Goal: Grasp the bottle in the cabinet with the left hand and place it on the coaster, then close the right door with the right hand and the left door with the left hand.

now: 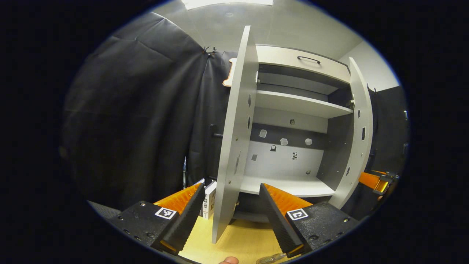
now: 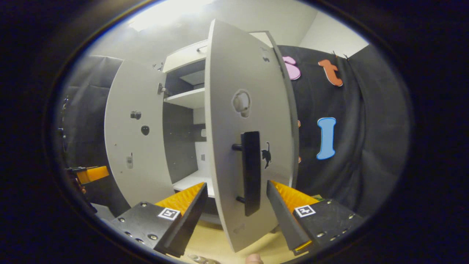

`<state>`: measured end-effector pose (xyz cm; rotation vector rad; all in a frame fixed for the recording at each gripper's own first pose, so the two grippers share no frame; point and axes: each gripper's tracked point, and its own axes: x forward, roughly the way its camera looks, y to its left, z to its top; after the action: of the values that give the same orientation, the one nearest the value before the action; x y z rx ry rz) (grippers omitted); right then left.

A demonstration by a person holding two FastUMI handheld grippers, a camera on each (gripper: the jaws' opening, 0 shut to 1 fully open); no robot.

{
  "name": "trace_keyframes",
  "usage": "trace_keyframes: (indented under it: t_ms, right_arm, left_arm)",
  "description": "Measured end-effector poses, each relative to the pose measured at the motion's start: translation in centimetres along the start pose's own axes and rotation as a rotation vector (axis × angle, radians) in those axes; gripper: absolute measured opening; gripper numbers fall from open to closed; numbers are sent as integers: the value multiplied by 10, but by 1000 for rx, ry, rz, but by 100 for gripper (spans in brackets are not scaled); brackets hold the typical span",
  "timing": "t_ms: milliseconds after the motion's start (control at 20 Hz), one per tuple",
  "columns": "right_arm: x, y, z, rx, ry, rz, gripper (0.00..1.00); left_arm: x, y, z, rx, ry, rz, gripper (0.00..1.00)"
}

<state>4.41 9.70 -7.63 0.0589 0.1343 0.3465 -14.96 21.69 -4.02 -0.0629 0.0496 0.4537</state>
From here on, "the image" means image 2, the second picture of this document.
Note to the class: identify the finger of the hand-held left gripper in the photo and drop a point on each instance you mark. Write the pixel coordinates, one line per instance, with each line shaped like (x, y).
(91, 174)

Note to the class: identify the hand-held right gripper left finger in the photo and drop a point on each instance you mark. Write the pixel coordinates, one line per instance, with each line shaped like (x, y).
(190, 212)

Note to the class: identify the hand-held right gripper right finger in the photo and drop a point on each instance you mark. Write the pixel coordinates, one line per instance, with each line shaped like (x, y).
(282, 216)

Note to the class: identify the white cabinet door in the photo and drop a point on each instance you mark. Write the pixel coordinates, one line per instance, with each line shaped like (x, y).
(135, 139)
(227, 165)

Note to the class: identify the white cabinet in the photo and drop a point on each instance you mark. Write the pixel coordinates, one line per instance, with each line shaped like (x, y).
(179, 146)

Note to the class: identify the metal door hinge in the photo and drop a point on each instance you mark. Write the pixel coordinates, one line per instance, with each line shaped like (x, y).
(163, 90)

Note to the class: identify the white cabinet shelf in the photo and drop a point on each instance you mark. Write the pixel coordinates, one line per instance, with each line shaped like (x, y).
(187, 99)

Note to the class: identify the black backdrop cloth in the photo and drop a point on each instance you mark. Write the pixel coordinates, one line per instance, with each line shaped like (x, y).
(366, 139)

